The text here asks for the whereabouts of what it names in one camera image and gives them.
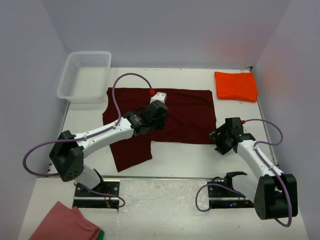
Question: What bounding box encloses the white plastic basket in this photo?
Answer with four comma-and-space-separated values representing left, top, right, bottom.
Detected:
56, 51, 112, 104

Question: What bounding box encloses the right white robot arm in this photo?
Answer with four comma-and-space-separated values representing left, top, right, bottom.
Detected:
209, 117, 298, 228

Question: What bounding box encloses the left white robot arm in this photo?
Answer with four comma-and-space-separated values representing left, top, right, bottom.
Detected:
49, 100, 168, 197

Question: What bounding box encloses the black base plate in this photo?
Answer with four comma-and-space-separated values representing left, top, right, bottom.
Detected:
72, 177, 121, 209
207, 186, 254, 209

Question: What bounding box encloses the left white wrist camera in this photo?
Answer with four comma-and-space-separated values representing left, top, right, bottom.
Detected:
149, 89, 167, 104

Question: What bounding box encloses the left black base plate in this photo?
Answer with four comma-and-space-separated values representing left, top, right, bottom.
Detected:
72, 177, 121, 209

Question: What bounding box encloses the green cloth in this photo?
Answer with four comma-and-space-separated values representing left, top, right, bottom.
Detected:
96, 229, 105, 240

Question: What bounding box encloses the dark red t-shirt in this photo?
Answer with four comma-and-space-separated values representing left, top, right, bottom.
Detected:
102, 88, 217, 172

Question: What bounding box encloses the folded orange t-shirt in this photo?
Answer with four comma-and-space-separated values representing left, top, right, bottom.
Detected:
214, 71, 259, 103

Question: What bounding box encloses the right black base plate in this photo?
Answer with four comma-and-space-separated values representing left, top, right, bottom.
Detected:
207, 186, 254, 209

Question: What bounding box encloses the pink folded t-shirt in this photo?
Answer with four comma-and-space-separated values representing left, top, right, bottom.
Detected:
30, 201, 101, 240

